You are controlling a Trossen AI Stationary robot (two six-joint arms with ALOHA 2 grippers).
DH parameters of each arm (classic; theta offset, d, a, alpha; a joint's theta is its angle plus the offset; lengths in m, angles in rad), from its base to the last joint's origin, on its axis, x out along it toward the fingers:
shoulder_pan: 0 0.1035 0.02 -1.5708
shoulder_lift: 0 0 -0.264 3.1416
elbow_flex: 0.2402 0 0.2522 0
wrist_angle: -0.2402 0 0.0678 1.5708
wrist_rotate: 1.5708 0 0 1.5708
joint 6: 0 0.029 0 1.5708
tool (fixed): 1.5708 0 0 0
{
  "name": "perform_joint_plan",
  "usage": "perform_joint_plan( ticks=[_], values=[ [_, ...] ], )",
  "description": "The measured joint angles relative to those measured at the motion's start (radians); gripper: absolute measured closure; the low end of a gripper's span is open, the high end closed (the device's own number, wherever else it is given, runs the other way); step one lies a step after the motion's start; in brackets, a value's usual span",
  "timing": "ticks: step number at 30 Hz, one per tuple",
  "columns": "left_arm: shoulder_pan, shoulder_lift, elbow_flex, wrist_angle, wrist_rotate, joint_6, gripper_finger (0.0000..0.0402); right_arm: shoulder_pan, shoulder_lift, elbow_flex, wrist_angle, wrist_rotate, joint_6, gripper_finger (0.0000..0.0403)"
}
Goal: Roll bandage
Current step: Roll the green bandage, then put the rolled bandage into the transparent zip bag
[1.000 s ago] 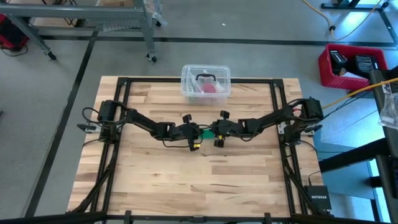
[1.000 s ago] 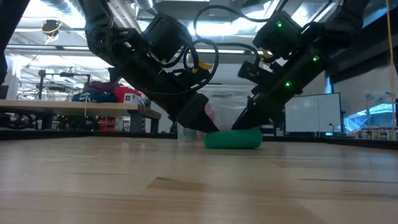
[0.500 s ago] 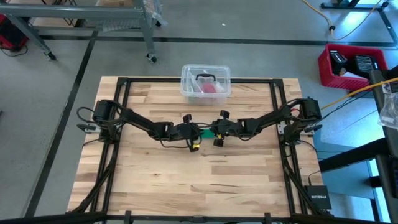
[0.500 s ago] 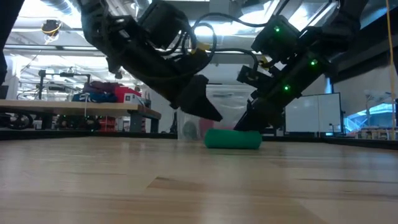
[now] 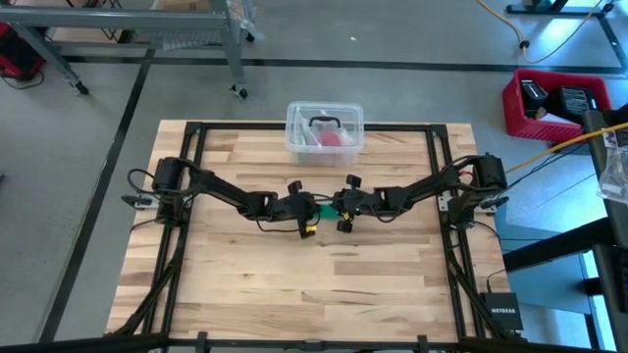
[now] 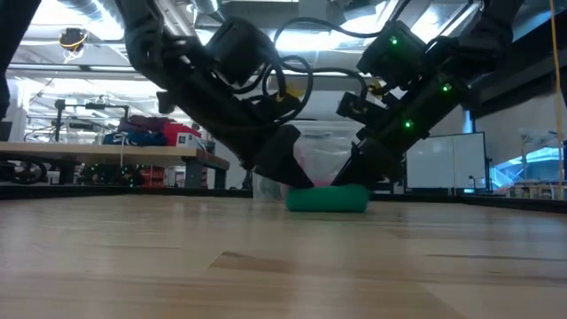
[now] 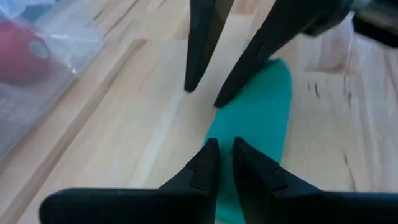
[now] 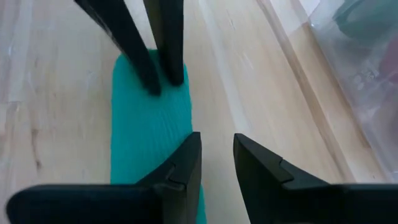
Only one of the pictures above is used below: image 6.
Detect black coiled cable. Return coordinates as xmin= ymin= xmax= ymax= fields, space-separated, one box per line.
xmin=0 ymin=159 xmax=50 ymax=186

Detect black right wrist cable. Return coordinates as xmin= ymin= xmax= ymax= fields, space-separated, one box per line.
xmin=272 ymin=16 xmax=389 ymax=105

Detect grey metal workbench wooden top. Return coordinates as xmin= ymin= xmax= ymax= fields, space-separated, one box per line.
xmin=0 ymin=141 xmax=231 ymax=191

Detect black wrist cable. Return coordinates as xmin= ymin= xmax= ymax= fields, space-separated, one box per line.
xmin=260 ymin=55 xmax=316 ymax=126
xmin=272 ymin=16 xmax=389 ymax=105

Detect green elastic bandage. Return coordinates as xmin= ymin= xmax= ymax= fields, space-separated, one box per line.
xmin=284 ymin=183 xmax=371 ymax=214

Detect red item in box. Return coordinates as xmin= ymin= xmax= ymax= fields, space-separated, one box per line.
xmin=312 ymin=172 xmax=340 ymax=187

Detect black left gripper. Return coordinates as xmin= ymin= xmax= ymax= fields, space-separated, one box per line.
xmin=155 ymin=66 xmax=315 ymax=190

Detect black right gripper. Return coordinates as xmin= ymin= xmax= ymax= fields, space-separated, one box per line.
xmin=330 ymin=79 xmax=462 ymax=190

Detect maroon cloth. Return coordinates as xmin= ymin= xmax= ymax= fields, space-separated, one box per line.
xmin=117 ymin=114 xmax=177 ymax=134

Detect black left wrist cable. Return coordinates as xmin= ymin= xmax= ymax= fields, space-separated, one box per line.
xmin=260 ymin=55 xmax=316 ymax=126

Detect white whiteboard black frame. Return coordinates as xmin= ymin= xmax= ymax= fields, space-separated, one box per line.
xmin=403 ymin=131 xmax=489 ymax=193

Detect red box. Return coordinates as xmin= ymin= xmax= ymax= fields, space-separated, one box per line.
xmin=162 ymin=122 xmax=203 ymax=147

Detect black camera stand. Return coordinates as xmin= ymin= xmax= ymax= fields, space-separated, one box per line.
xmin=52 ymin=98 xmax=131 ymax=143

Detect black yellow ceiling reel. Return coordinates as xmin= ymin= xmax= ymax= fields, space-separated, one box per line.
xmin=58 ymin=27 xmax=89 ymax=55

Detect clear plastic storage box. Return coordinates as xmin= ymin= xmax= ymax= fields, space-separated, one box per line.
xmin=252 ymin=120 xmax=372 ymax=204

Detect yellow hanging cable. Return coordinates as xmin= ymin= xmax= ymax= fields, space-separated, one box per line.
xmin=549 ymin=0 xmax=566 ymax=201

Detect small white box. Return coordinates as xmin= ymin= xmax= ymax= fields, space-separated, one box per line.
xmin=175 ymin=132 xmax=208 ymax=152

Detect blue bag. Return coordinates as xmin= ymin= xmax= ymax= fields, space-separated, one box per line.
xmin=102 ymin=129 xmax=169 ymax=147

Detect long ceiling light strip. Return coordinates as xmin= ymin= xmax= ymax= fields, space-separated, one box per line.
xmin=0 ymin=62 xmax=150 ymax=82

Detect low shelf with small items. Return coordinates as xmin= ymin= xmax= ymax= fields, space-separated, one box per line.
xmin=506 ymin=180 xmax=567 ymax=201

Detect red storage bins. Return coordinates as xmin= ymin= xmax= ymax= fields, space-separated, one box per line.
xmin=136 ymin=164 xmax=170 ymax=189

